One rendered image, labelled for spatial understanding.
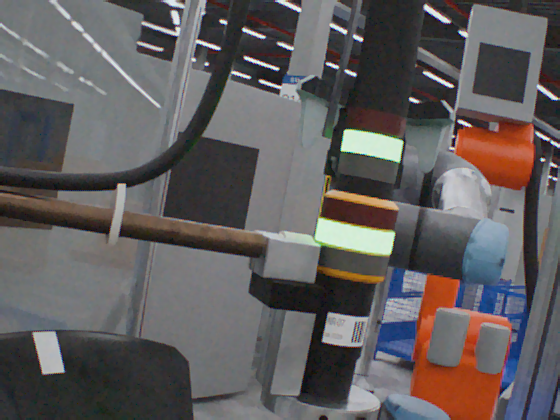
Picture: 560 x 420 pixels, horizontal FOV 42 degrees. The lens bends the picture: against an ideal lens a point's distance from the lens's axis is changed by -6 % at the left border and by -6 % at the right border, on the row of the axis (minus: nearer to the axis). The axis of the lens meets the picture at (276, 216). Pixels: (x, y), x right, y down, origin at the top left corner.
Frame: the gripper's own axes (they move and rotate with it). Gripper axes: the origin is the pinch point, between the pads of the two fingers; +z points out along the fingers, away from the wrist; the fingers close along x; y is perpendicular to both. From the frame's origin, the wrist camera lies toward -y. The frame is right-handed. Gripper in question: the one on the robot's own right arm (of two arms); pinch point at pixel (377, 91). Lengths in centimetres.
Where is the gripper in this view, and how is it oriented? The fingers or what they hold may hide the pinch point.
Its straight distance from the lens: 61.2
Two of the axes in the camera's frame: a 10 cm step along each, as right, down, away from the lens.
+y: -1.9, 9.8, 0.5
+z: -1.1, 0.3, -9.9
